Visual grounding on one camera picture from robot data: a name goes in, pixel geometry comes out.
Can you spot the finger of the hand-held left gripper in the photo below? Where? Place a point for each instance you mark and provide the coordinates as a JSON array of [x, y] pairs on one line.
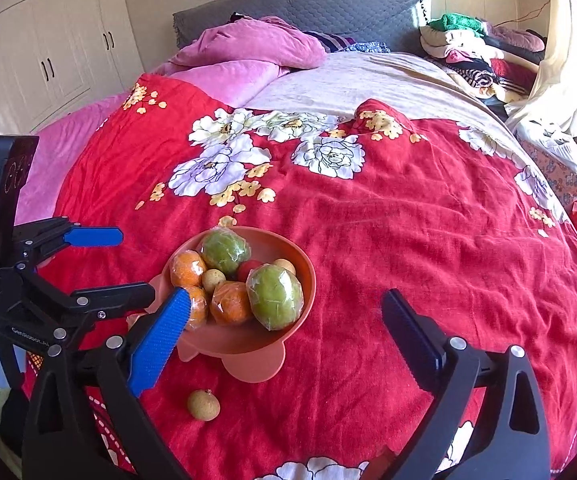
[[118, 297], [96, 237]]

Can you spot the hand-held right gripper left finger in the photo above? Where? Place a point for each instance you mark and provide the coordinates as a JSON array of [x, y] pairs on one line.
[[161, 340]]

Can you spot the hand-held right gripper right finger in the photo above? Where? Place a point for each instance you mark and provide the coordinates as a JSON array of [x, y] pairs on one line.
[[413, 340]]

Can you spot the orange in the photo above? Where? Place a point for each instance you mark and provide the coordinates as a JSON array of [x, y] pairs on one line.
[[231, 302], [199, 307], [187, 267]]

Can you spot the small yellow longan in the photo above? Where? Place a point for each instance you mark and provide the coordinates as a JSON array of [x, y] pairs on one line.
[[203, 405], [284, 266], [213, 281]]

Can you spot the orange footed plastic bowl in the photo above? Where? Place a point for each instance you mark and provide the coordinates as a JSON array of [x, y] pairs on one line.
[[248, 347]]

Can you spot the green citrus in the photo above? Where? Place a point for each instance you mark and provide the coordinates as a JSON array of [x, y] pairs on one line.
[[274, 297], [226, 250]]

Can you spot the red tomato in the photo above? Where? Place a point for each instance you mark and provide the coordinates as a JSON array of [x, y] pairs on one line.
[[249, 270]]

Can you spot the red floral blanket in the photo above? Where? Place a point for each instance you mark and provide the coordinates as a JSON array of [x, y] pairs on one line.
[[393, 210]]

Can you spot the dark cloth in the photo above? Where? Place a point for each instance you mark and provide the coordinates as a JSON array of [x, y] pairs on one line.
[[13, 420]]

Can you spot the cream wardrobe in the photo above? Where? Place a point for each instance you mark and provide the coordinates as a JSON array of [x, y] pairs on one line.
[[43, 35]]

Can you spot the floral patterned cloth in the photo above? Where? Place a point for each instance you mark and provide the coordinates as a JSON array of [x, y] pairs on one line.
[[558, 185]]

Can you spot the pink folded quilt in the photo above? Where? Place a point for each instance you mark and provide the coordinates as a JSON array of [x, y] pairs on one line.
[[253, 42]]

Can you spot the beige bed sheet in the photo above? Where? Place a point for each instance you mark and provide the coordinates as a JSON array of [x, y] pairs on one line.
[[343, 80]]

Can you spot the pile of folded clothes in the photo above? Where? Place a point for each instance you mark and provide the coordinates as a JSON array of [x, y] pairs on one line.
[[473, 57]]

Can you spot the blue patterned cloth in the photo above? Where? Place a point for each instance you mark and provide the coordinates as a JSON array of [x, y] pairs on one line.
[[368, 47]]

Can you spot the striped pillow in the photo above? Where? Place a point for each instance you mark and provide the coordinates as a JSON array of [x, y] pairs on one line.
[[328, 41]]

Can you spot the cream curtain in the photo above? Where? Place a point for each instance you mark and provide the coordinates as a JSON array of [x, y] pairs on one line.
[[563, 60]]

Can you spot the grey quilted headboard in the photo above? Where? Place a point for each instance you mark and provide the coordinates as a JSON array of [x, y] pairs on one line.
[[348, 10]]

